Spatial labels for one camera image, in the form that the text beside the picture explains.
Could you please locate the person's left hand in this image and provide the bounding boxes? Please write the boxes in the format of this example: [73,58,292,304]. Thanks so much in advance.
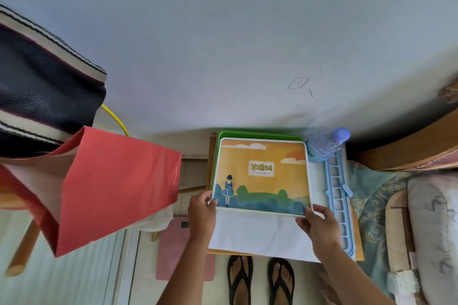
[188,190,218,242]

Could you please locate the person's right hand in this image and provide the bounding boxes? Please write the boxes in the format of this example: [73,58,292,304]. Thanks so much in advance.
[296,204,343,263]

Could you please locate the orange illustrated box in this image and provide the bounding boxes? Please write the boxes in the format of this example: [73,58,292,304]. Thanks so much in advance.
[211,137,313,217]

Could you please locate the person's left forearm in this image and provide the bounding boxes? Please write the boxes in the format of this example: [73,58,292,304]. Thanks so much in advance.
[156,237,215,305]

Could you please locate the person's right forearm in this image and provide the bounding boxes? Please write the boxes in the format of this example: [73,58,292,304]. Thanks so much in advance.
[314,249,396,305]

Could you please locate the blue ice cube tray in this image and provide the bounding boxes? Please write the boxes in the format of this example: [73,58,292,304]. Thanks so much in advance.
[323,147,357,259]

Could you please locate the green flat box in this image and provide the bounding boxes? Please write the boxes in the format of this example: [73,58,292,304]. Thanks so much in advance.
[210,131,305,187]

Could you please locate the white paper sheet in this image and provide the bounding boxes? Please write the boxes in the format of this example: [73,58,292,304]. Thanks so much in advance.
[208,208,321,263]

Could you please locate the teal patterned bedsheet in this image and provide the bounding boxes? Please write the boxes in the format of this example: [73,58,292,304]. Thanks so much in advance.
[346,160,417,300]

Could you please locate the pink bathroom scale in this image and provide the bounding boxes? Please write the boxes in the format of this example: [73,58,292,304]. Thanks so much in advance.
[156,216,216,281]

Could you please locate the person's right foot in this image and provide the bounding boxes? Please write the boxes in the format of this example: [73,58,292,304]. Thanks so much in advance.
[271,260,294,305]

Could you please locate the person's foot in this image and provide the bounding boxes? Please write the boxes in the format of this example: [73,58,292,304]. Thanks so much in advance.
[271,260,294,305]
[229,256,252,305]

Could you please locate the clear bottle with blue cap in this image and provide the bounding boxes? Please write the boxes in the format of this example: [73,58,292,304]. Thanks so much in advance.
[306,127,351,163]

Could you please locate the person's left foot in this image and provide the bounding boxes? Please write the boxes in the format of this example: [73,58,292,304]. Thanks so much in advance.
[229,256,252,305]

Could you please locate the black flip-flop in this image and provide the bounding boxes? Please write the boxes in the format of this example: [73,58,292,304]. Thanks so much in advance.
[268,258,296,305]
[227,255,254,305]

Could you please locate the red paper bag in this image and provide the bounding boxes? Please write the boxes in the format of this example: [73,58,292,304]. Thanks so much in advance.
[0,126,183,258]

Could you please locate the grey patterned pillow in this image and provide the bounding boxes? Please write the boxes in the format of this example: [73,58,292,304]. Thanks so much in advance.
[408,172,458,305]

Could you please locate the wooden chair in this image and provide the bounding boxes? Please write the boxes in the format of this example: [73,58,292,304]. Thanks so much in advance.
[0,187,41,278]

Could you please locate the navy striped leather bag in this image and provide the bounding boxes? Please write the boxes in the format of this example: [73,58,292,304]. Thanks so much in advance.
[0,4,107,159]

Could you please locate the wooden bed frame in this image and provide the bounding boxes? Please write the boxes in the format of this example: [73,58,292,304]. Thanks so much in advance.
[352,80,458,172]

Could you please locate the yellow cable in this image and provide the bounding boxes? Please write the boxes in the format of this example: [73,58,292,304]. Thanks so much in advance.
[101,104,129,137]

